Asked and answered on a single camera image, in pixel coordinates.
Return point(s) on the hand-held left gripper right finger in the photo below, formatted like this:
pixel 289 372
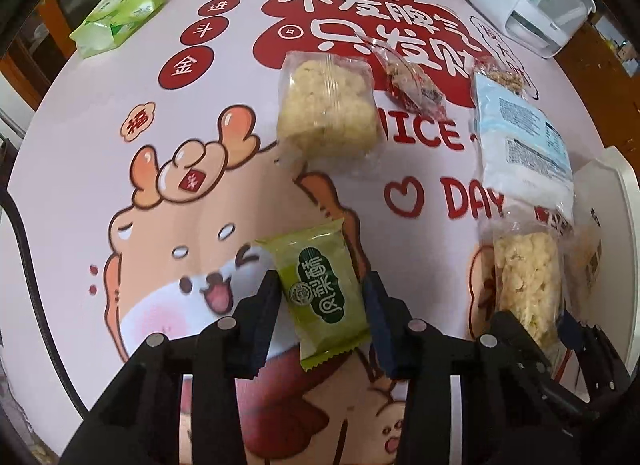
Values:
pixel 380 325

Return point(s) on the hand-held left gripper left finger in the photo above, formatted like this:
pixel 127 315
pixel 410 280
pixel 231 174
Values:
pixel 260 325

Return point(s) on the pink printed tablecloth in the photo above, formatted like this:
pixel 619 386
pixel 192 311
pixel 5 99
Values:
pixel 100 145

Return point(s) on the clear red snack packet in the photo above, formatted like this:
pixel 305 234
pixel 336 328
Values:
pixel 412 82

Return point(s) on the clear nut snack packet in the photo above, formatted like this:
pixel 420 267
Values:
pixel 505 76

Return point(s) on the puffed rice cake packet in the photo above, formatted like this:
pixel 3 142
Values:
pixel 325 110

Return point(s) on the green tissue pack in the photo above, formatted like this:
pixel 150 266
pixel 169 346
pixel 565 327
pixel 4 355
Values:
pixel 120 15

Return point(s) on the green snack packet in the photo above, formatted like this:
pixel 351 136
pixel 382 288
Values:
pixel 325 305

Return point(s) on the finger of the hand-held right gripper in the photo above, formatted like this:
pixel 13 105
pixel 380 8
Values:
pixel 515 332
pixel 570 332

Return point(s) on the light blue white packet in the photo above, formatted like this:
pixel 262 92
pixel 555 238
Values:
pixel 520 155

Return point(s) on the white plastic bin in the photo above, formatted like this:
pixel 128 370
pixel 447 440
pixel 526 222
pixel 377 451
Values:
pixel 615 180

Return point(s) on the long rice cracker packet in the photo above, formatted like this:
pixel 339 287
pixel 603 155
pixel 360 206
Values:
pixel 525 280

